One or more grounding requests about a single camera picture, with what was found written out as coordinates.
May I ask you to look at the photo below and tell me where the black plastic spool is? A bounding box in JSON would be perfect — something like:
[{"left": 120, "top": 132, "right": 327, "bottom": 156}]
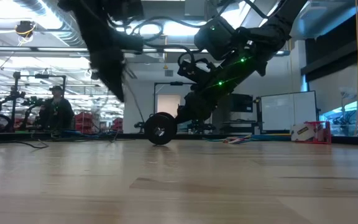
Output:
[{"left": 144, "top": 111, "right": 178, "bottom": 146}]

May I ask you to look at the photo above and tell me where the white whiteboard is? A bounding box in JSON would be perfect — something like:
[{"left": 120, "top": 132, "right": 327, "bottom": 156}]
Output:
[{"left": 260, "top": 90, "right": 318, "bottom": 131}]

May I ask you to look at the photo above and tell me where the green cable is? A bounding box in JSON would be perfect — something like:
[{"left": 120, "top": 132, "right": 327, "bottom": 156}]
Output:
[{"left": 202, "top": 136, "right": 229, "bottom": 144}]

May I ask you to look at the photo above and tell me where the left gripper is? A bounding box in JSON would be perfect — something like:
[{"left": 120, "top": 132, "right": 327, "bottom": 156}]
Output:
[{"left": 87, "top": 30, "right": 145, "bottom": 104}]

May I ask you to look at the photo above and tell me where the black equipment cart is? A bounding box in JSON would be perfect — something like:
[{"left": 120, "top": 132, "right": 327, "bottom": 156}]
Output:
[{"left": 225, "top": 92, "right": 260, "bottom": 134}]

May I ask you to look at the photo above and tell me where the red cable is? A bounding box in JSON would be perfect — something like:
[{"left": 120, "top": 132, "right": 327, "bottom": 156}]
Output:
[{"left": 224, "top": 135, "right": 251, "bottom": 144}]

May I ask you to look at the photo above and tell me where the red tape dispenser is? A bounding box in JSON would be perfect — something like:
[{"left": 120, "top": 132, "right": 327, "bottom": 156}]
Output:
[{"left": 290, "top": 121, "right": 333, "bottom": 144}]

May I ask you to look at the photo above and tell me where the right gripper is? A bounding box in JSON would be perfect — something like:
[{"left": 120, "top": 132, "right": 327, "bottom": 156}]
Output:
[{"left": 175, "top": 46, "right": 269, "bottom": 126}]

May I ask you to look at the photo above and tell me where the ceiling cord reel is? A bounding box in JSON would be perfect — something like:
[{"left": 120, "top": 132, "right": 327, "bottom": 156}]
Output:
[{"left": 14, "top": 20, "right": 37, "bottom": 40}]

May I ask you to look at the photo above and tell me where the thin blue data cable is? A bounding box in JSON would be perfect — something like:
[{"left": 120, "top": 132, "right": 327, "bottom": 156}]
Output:
[{"left": 59, "top": 129, "right": 127, "bottom": 141}]

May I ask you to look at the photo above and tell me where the silver ventilation duct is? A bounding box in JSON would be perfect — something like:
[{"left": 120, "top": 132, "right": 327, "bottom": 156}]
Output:
[{"left": 12, "top": 0, "right": 138, "bottom": 80}]

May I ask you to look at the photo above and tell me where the black gantry frame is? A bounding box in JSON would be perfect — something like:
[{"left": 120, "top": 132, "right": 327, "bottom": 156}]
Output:
[
  {"left": 9, "top": 70, "right": 68, "bottom": 130},
  {"left": 152, "top": 81, "right": 200, "bottom": 134}
]

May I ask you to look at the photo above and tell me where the colourful cable bundle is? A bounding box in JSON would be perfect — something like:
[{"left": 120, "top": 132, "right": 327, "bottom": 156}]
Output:
[{"left": 234, "top": 133, "right": 291, "bottom": 141}]

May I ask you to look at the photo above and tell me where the person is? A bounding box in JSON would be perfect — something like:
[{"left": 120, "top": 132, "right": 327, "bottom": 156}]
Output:
[{"left": 37, "top": 85, "right": 75, "bottom": 130}]

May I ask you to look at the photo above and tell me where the long ceiling light bar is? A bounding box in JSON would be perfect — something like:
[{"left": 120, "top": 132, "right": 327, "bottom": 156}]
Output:
[{"left": 0, "top": 45, "right": 291, "bottom": 57}]

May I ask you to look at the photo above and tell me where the hanging yellow cord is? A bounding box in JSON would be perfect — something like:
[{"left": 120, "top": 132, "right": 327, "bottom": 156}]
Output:
[{"left": 354, "top": 0, "right": 358, "bottom": 137}]

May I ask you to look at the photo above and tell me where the long black cord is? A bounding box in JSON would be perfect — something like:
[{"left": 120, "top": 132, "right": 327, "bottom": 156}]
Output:
[{"left": 0, "top": 77, "right": 147, "bottom": 149}]

